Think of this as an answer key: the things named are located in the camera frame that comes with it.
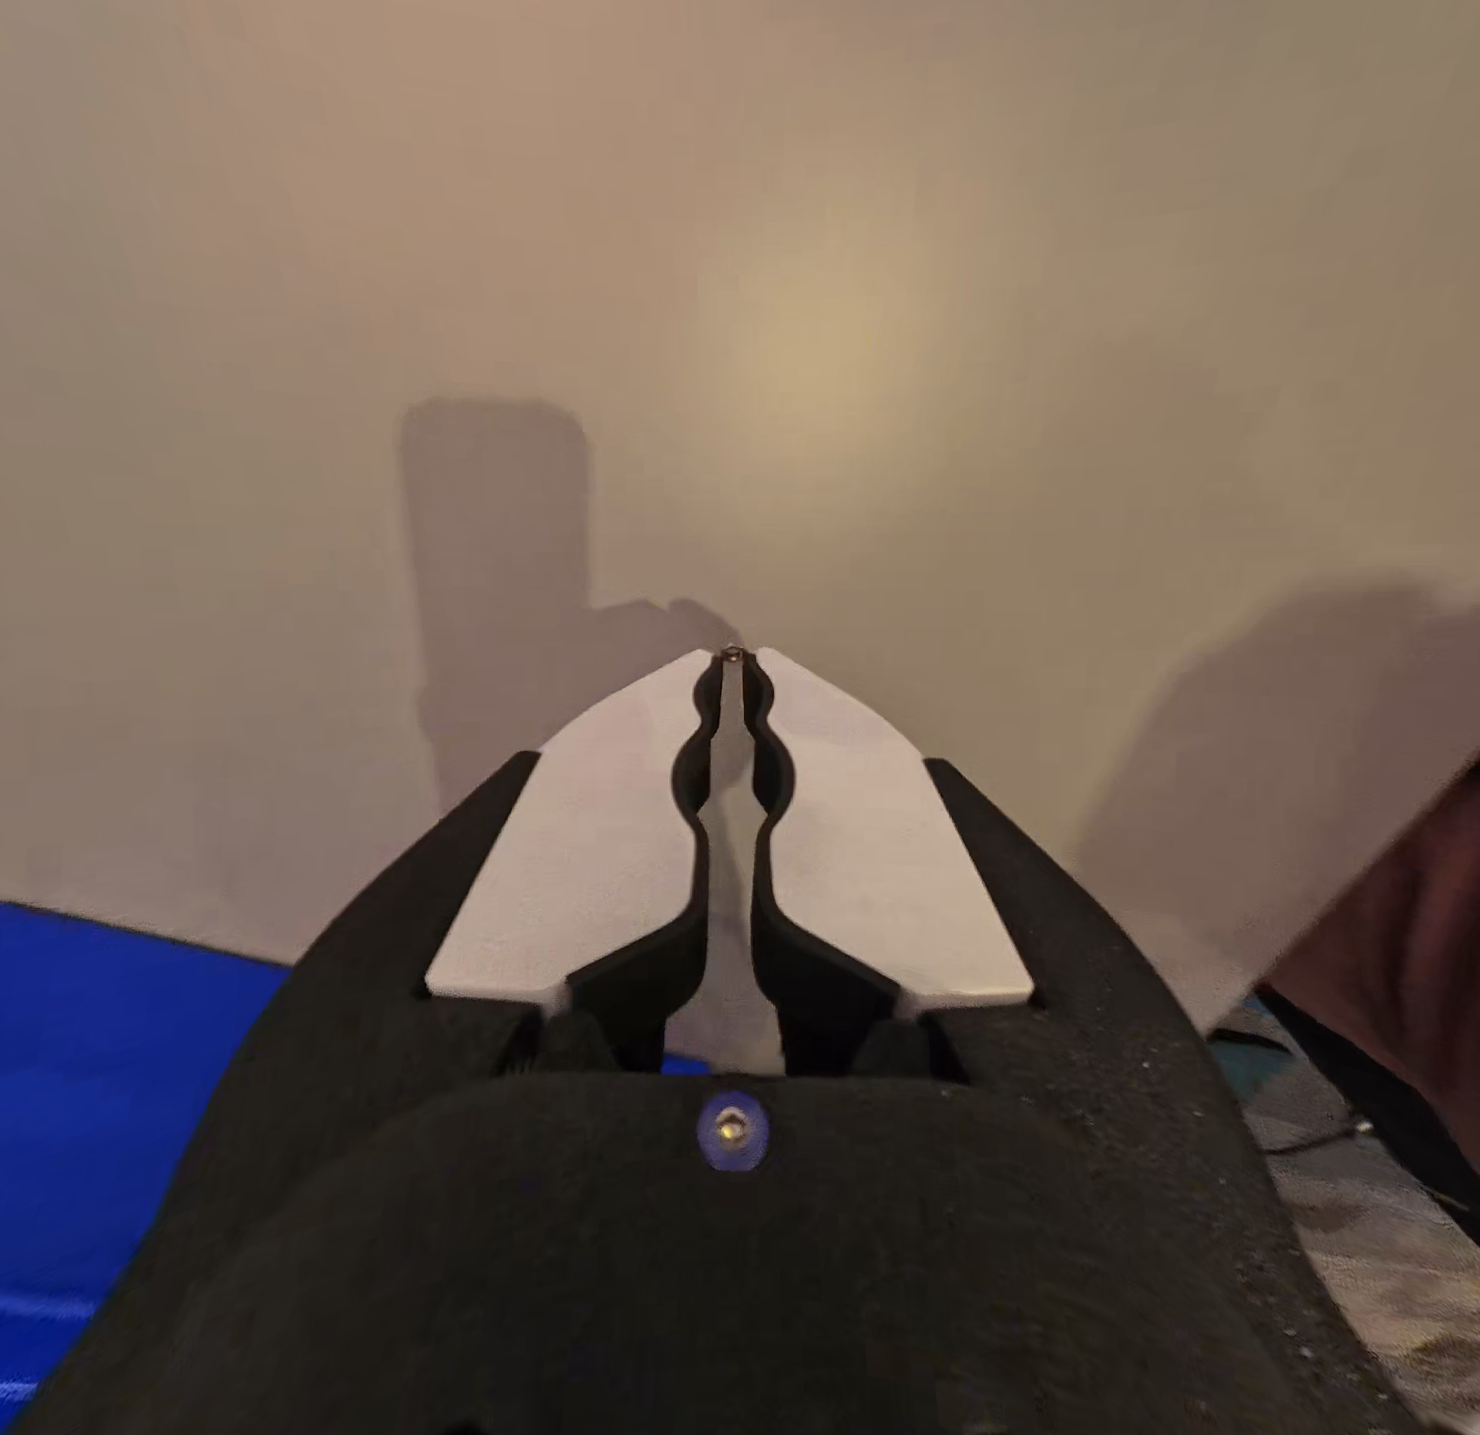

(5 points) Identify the blue plastic bin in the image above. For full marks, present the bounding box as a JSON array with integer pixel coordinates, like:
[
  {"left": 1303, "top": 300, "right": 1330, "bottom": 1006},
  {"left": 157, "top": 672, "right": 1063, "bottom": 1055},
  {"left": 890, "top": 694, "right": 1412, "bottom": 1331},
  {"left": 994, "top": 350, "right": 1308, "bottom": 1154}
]
[{"left": 0, "top": 902, "right": 708, "bottom": 1396}]

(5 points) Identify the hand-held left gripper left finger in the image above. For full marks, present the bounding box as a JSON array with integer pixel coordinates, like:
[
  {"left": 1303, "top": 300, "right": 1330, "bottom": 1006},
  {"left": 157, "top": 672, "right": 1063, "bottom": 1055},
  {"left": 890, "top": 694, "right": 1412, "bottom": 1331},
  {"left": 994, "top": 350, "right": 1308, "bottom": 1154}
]
[{"left": 423, "top": 650, "right": 718, "bottom": 1014}]

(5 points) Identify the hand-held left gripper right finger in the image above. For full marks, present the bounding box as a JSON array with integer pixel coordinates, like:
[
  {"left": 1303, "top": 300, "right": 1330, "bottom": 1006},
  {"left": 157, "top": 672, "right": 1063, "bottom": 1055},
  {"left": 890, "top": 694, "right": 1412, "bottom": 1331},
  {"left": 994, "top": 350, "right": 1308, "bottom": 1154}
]
[{"left": 746, "top": 646, "right": 1037, "bottom": 1014}]

